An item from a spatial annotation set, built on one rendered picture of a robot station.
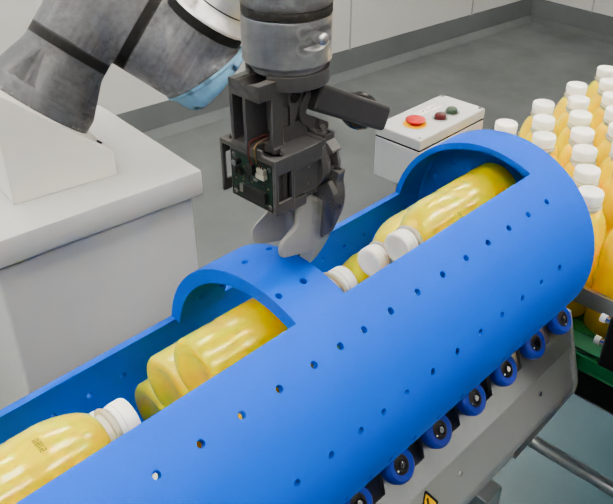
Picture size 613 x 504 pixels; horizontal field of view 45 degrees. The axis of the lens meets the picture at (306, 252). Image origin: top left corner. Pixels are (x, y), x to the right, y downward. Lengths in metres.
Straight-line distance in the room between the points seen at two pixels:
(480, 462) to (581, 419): 1.39
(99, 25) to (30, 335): 0.43
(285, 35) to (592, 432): 1.95
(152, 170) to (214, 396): 0.54
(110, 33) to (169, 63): 0.08
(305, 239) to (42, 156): 0.46
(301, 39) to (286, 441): 0.33
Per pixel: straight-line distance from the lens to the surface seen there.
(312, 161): 0.65
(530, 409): 1.13
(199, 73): 1.06
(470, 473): 1.04
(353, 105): 0.68
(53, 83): 1.05
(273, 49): 0.60
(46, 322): 1.09
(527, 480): 2.21
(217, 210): 3.28
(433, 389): 0.78
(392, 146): 1.34
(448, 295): 0.78
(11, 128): 1.02
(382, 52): 4.95
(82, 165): 1.08
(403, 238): 0.87
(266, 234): 0.72
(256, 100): 0.61
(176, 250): 1.14
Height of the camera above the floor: 1.65
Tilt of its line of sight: 34 degrees down
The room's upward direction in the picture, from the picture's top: straight up
